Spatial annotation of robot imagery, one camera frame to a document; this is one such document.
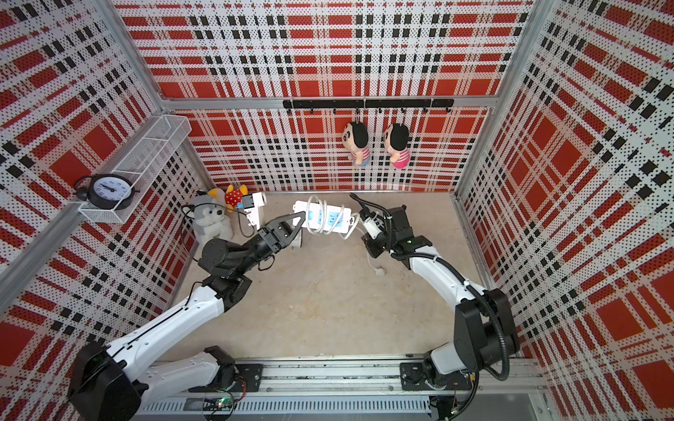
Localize grey husky plush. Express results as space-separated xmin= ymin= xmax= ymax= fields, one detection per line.
xmin=187 ymin=195 xmax=233 ymax=246

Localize white wire basket shelf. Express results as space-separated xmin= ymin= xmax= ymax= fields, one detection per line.
xmin=78 ymin=114 xmax=191 ymax=224

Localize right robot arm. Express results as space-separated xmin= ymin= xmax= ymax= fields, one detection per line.
xmin=359 ymin=202 xmax=520 ymax=389

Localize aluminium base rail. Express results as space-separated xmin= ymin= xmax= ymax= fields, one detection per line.
xmin=136 ymin=354 xmax=554 ymax=420

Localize white power cord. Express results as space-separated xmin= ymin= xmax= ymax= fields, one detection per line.
xmin=302 ymin=195 xmax=388 ymax=277

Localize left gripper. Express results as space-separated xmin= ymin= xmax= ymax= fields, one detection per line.
xmin=233 ymin=210 xmax=308 ymax=275

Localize white power strip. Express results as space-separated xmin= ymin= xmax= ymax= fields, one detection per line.
xmin=292 ymin=199 xmax=352 ymax=235

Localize plush doll blue shorts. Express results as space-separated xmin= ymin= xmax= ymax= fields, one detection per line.
xmin=342 ymin=122 xmax=371 ymax=167

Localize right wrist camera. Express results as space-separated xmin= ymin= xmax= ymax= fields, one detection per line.
xmin=359 ymin=210 xmax=384 ymax=240

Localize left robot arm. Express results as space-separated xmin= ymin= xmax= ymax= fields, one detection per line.
xmin=68 ymin=212 xmax=305 ymax=420

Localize plush doll pink shorts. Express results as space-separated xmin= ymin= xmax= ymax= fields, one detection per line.
xmin=384 ymin=123 xmax=411 ymax=169

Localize red yellow plush toy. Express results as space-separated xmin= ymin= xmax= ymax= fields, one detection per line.
xmin=207 ymin=184 xmax=249 ymax=212

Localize black round clock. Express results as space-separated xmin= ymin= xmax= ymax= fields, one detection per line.
xmin=73 ymin=174 xmax=138 ymax=211

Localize black hook rail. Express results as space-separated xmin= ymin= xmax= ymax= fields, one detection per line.
xmin=282 ymin=98 xmax=456 ymax=112

